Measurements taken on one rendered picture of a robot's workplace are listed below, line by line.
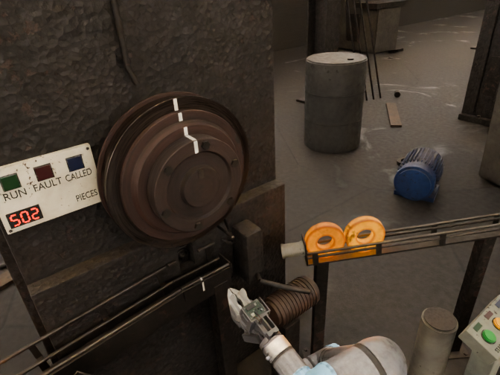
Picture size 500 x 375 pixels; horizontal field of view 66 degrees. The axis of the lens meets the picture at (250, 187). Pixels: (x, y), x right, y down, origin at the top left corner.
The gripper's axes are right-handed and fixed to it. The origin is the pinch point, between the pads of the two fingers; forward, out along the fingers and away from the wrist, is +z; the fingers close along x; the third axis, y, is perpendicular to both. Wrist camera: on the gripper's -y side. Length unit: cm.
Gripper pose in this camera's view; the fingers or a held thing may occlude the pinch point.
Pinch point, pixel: (231, 293)
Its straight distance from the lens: 125.7
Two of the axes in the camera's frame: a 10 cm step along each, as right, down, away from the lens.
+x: -7.9, 3.3, -5.1
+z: -6.0, -6.1, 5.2
